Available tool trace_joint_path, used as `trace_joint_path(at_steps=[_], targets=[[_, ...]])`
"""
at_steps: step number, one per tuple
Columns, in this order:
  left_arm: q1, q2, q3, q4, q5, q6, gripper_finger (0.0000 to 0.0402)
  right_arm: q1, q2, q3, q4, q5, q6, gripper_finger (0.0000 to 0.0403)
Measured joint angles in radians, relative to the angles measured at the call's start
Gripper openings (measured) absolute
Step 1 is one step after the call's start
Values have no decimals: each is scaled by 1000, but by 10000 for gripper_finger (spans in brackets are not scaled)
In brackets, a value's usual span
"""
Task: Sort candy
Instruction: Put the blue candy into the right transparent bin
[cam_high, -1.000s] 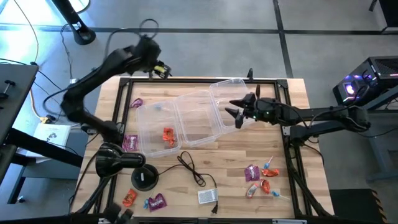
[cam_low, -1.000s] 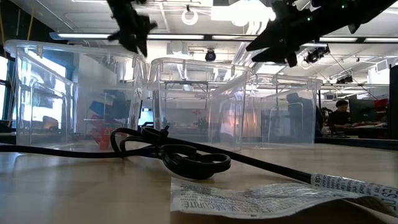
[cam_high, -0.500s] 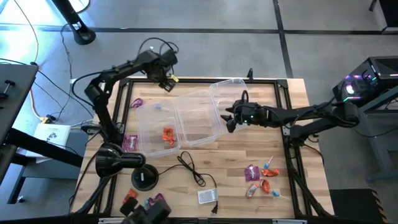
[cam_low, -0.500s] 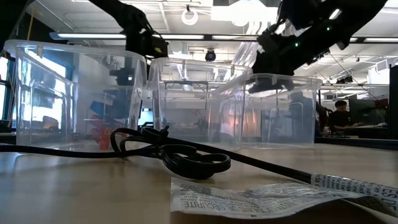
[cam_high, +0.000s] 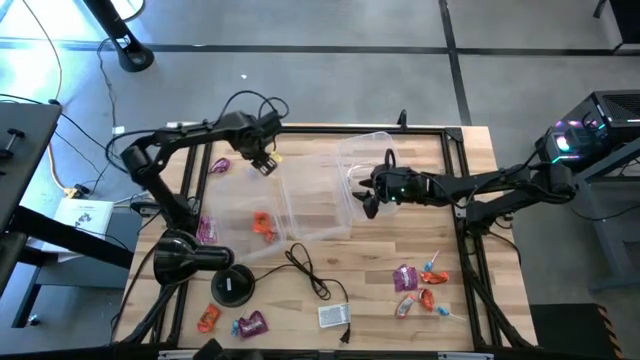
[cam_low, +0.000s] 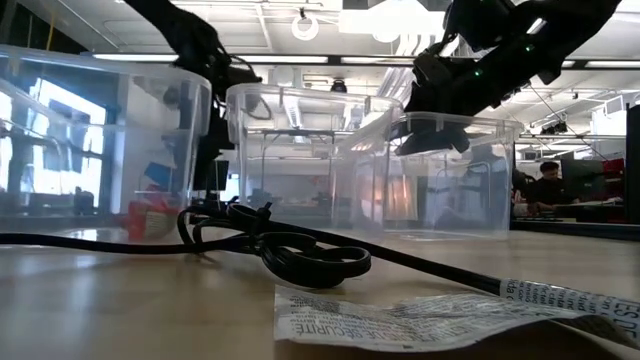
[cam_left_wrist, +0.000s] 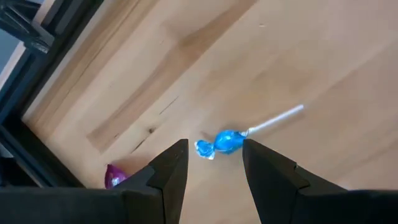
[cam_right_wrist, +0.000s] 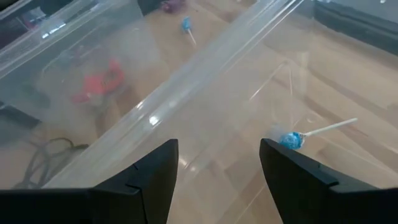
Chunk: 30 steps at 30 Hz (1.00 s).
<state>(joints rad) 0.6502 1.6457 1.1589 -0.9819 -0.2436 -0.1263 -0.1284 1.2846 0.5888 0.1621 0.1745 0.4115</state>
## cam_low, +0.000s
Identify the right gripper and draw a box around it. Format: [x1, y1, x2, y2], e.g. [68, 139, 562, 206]
[394, 42, 497, 157]

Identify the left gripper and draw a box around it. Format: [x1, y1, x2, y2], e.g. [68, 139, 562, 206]
[192, 59, 264, 195]

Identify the white ceiling light fixture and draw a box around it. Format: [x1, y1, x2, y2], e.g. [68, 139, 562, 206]
[338, 0, 451, 44]

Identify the white hanging ring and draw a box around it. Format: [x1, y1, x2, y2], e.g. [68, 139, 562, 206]
[291, 13, 320, 42]

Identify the crumpled printed plastic wrapper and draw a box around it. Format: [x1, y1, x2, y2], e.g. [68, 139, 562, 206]
[273, 278, 640, 354]

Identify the black power cable with plug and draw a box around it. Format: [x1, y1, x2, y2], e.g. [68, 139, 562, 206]
[0, 202, 506, 297]

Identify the black monitor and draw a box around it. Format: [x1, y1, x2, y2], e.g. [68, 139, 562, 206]
[561, 158, 607, 201]

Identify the red tool cabinet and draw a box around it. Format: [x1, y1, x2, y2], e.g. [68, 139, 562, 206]
[601, 158, 626, 200]

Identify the long ceiling light strip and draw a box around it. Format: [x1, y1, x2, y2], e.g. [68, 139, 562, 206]
[92, 52, 640, 70]

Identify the black track spotlight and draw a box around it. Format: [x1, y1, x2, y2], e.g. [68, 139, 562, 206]
[539, 119, 569, 136]

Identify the person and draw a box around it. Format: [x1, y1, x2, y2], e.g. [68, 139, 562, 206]
[510, 159, 584, 220]

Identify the clear plastic bin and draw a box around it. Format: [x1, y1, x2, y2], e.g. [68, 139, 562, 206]
[0, 43, 214, 246]
[224, 82, 406, 234]
[332, 110, 525, 241]

